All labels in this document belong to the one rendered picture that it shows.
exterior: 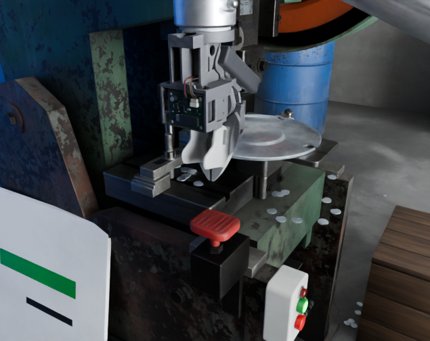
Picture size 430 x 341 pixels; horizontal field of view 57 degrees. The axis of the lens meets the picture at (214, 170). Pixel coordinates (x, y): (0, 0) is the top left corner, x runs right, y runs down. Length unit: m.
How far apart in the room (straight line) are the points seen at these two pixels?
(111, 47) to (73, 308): 0.66
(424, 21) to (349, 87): 3.72
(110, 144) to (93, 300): 0.39
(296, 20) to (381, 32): 3.01
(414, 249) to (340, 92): 3.10
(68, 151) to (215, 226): 0.48
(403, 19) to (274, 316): 0.51
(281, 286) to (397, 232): 0.81
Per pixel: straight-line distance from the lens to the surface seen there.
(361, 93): 4.30
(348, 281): 1.77
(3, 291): 1.37
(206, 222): 0.63
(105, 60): 0.94
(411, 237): 1.47
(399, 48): 4.16
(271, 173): 0.92
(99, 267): 1.02
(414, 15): 0.61
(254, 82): 0.59
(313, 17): 1.18
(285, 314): 0.74
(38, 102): 0.99
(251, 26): 0.93
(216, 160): 0.55
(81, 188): 1.00
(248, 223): 0.84
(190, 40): 0.47
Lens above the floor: 1.10
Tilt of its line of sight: 25 degrees down
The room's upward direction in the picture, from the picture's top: straight up
